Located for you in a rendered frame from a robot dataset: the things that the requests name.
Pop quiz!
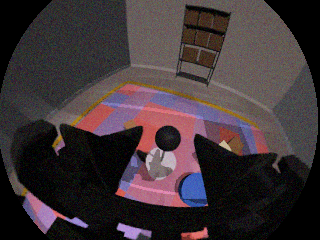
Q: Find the brown rectangular block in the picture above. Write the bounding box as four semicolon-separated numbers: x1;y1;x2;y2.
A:
227;136;244;155

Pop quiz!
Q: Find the brown cube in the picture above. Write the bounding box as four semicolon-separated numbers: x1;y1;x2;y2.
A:
124;120;137;129

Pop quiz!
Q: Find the glass french press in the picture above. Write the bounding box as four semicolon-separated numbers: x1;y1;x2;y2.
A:
137;125;181;180

